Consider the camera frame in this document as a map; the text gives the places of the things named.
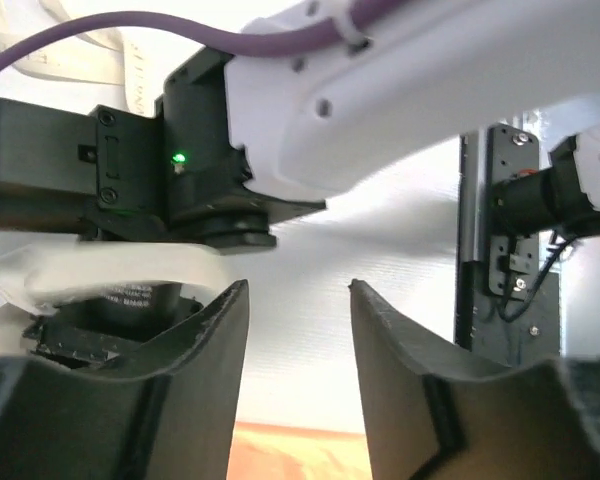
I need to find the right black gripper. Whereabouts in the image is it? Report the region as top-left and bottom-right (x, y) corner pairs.
(0, 98), (167, 240)

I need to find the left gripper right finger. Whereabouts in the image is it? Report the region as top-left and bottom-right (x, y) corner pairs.
(350, 280), (600, 479)

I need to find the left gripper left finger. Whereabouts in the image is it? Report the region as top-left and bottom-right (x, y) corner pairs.
(0, 280), (250, 479)

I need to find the orange beige wrapping paper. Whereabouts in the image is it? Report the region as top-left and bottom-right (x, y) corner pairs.
(227, 423), (372, 480)

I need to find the cream ribbon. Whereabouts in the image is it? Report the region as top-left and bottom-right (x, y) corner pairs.
(0, 27), (233, 315)

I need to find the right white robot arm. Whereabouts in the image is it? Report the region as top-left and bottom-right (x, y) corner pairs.
(0, 1), (600, 252)

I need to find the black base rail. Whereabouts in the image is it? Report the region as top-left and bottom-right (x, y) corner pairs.
(454, 124), (561, 367)

